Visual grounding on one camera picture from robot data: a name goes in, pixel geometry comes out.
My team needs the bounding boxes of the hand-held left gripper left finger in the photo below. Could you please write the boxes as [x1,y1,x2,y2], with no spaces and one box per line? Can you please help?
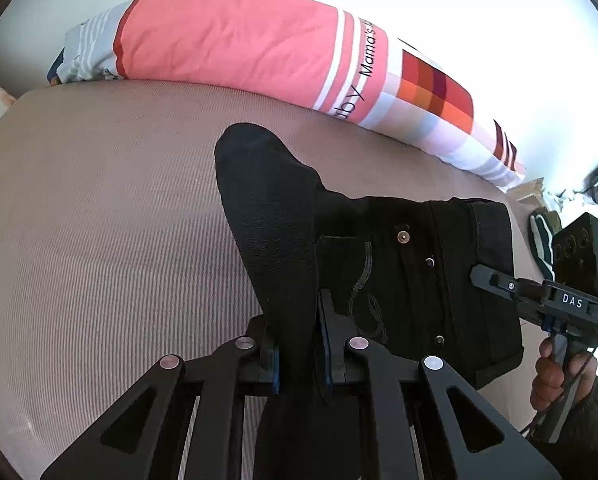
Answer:
[39,316,281,480]

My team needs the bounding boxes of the person's right hand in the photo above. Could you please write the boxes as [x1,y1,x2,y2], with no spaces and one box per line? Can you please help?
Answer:
[530,337,589,415]

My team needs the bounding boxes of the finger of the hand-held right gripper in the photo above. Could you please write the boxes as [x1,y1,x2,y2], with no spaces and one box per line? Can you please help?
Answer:
[516,301,556,333]
[470,264,547,303]

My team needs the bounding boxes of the black pants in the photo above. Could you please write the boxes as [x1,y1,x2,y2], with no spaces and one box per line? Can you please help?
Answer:
[214,121,526,480]

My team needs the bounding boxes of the dark striped folded garment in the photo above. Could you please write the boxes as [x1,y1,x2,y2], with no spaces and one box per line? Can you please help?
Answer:
[528,209,563,282]

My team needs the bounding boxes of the pink patterned long pillow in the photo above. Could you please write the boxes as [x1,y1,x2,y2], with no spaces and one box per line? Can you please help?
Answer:
[46,0,528,194]

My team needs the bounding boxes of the beige woven bed mat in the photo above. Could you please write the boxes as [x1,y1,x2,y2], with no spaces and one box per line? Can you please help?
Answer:
[0,79,547,480]

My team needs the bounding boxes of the person's right forearm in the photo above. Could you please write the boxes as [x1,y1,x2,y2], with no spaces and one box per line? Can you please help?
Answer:
[526,375,598,480]

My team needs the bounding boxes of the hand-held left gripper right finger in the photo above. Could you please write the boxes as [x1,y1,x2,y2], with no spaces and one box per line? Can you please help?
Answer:
[316,290,563,480]

